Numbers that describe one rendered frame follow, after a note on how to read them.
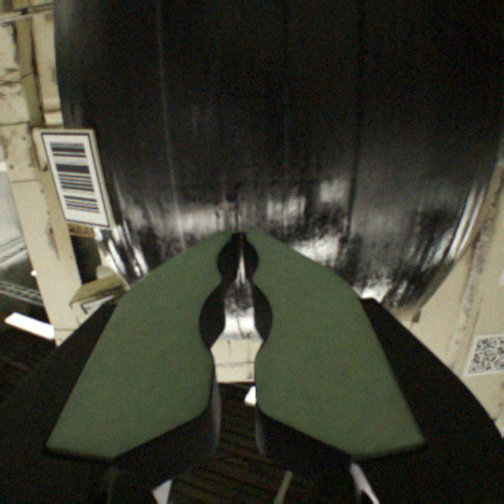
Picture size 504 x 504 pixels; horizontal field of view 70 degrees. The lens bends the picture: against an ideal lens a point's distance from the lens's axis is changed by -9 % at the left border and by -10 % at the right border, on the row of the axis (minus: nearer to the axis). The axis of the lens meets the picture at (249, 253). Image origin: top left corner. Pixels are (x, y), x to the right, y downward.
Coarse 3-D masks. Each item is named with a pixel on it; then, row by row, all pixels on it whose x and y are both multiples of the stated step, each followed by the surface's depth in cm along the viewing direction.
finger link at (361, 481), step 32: (384, 320) 8; (384, 352) 8; (416, 352) 7; (416, 384) 7; (448, 384) 7; (416, 416) 6; (448, 416) 6; (480, 416) 6; (448, 448) 6; (480, 448) 6; (384, 480) 5; (416, 480) 5; (448, 480) 5; (480, 480) 5
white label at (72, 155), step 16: (48, 144) 21; (64, 144) 20; (80, 144) 20; (96, 144) 20; (48, 160) 21; (64, 160) 21; (80, 160) 21; (96, 160) 20; (64, 176) 22; (80, 176) 21; (96, 176) 21; (64, 192) 22; (80, 192) 22; (96, 192) 21; (64, 208) 23; (80, 208) 23; (96, 208) 22; (80, 224) 23; (96, 224) 23; (112, 224) 22
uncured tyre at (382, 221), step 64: (64, 0) 19; (128, 0) 17; (192, 0) 17; (256, 0) 17; (320, 0) 17; (384, 0) 16; (448, 0) 16; (64, 64) 20; (128, 64) 18; (192, 64) 18; (256, 64) 18; (320, 64) 18; (384, 64) 17; (448, 64) 17; (64, 128) 22; (128, 128) 19; (192, 128) 19; (256, 128) 19; (320, 128) 19; (384, 128) 19; (448, 128) 19; (128, 192) 21; (192, 192) 21; (256, 192) 21; (320, 192) 21; (384, 192) 21; (448, 192) 21; (128, 256) 24; (320, 256) 23; (384, 256) 23; (448, 256) 24
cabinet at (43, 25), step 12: (36, 0) 340; (48, 0) 354; (36, 24) 348; (48, 24) 362; (36, 36) 352; (48, 36) 366; (36, 48) 357; (48, 48) 369; (48, 60) 373; (48, 72) 377; (48, 84) 380; (48, 96) 384
